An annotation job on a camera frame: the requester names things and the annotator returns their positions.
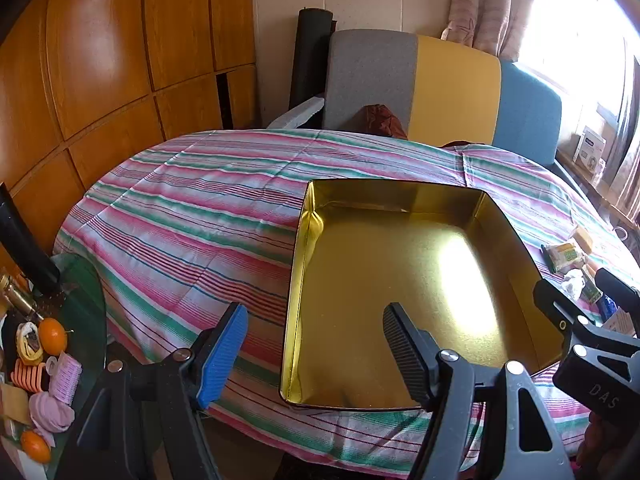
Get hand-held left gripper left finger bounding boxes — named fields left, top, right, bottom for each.
left=55, top=302, right=249, bottom=480

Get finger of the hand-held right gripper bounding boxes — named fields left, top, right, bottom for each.
left=533, top=280, right=598, bottom=348
left=595, top=267, right=640, bottom=328

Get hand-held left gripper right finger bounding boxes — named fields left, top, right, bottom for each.
left=382, top=302, right=576, bottom=480

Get blue tissue pack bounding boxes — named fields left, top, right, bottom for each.
left=598, top=294, right=620, bottom=322

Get cream cardboard box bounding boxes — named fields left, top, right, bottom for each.
left=609, top=307, right=637, bottom=336

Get white plastic wrap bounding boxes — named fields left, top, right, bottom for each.
left=560, top=269, right=587, bottom=301

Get green white snack packet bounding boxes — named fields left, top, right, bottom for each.
left=541, top=242, right=586, bottom=275

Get yellow packet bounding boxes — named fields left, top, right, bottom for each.
left=571, top=226, right=596, bottom=252

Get gold metal tin tray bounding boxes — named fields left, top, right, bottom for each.
left=277, top=178, right=566, bottom=411

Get wooden desk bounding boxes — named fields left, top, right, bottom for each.
left=555, top=147, right=640, bottom=233

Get beige patterned curtain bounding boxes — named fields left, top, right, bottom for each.
left=440, top=0, right=538, bottom=58
left=600, top=55, right=640, bottom=206

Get white box with blue label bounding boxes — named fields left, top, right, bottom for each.
left=572, top=129, right=608, bottom=173

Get pink green striped tablecloth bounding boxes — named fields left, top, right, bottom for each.
left=52, top=129, right=640, bottom=476

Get pink hair rollers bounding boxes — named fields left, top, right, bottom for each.
left=47, top=352, right=83, bottom=403

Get glass side table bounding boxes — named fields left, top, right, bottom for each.
left=0, top=252, right=108, bottom=480

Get orange fruit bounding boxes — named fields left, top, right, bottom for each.
left=20, top=430, right=52, bottom=463
left=37, top=317, right=68, bottom=355

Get pink socks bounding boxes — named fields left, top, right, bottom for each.
left=29, top=391, right=76, bottom=433

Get yellow tape roll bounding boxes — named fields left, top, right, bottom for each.
left=15, top=322, right=45, bottom=365

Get orange hair clips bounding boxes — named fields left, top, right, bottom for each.
left=11, top=357, right=48, bottom=393

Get brass object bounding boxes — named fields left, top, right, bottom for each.
left=0, top=274, right=38, bottom=318

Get yellow cloth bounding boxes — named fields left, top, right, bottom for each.
left=0, top=385, right=31, bottom=426

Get black tube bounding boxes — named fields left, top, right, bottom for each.
left=0, top=182, right=62, bottom=295

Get dark red cloth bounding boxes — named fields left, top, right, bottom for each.
left=362, top=104, right=409, bottom=140

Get window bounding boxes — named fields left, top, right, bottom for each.
left=520, top=0, right=640, bottom=126

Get grey yellow blue sofa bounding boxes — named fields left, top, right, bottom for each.
left=322, top=29, right=563, bottom=168

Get black rolled mat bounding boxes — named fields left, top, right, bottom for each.
left=290, top=7, right=337, bottom=116

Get wooden wardrobe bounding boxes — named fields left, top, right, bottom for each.
left=0, top=0, right=261, bottom=271

